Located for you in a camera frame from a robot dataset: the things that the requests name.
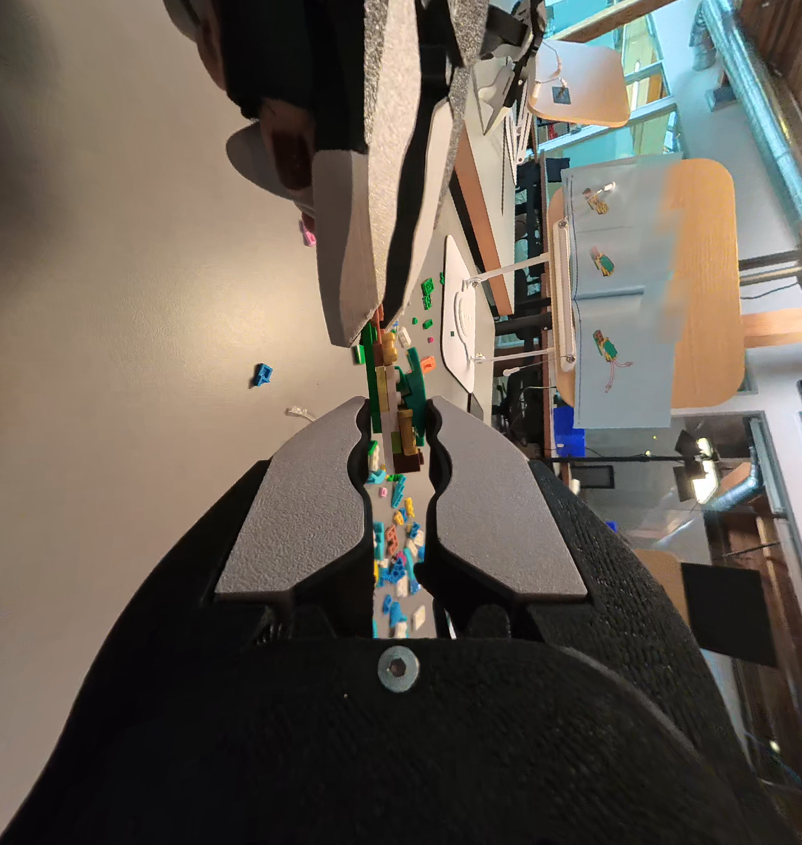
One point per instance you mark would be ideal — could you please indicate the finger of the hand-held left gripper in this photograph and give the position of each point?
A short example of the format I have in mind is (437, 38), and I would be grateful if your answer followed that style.
(345, 251)
(434, 171)

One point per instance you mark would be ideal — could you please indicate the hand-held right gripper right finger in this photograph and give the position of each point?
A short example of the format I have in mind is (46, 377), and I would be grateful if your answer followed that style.
(500, 521)

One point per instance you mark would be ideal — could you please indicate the wooden chair back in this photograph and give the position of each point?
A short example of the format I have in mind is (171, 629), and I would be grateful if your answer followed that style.
(662, 581)

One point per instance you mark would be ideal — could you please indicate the person's left hand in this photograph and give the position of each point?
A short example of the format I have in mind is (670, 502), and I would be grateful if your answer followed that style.
(289, 148)

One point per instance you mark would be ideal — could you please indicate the blue storage bin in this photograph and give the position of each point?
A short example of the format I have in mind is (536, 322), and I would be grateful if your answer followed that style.
(569, 432)

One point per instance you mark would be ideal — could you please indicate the wood-edged table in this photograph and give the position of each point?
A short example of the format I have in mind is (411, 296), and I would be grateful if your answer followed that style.
(483, 198)

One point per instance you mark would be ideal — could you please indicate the clear plastic piece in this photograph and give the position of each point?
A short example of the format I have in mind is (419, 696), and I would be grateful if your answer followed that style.
(300, 414)

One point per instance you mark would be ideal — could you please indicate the blue toy brick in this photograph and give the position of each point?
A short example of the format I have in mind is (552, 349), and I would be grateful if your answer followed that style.
(262, 375)

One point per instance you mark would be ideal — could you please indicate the silver air duct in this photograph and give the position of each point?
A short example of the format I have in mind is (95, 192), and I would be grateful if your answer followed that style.
(757, 92)

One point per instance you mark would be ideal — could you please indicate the pile of small toy bricks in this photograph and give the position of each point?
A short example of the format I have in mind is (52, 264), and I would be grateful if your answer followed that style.
(394, 554)

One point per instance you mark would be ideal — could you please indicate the black panel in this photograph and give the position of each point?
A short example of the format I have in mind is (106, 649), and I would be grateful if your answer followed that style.
(728, 614)

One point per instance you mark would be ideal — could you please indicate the grey desk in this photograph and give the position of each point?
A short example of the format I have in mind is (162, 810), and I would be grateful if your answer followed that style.
(110, 330)

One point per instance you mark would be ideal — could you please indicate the green toy brick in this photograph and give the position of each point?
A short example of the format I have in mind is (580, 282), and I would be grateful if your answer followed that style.
(427, 290)

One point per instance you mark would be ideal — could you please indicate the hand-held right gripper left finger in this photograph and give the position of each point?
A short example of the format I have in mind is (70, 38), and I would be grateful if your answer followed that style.
(289, 508)

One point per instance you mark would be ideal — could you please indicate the wooden chair with tag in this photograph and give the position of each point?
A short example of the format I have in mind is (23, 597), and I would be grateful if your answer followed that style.
(582, 82)

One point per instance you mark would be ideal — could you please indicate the pink toy brick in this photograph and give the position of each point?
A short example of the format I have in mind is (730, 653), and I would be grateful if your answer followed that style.
(307, 236)

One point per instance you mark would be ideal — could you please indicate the toy brick model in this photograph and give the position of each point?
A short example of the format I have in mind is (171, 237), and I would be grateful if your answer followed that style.
(394, 403)

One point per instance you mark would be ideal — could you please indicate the light blue instruction booklet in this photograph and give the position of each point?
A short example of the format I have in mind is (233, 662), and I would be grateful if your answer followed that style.
(619, 290)

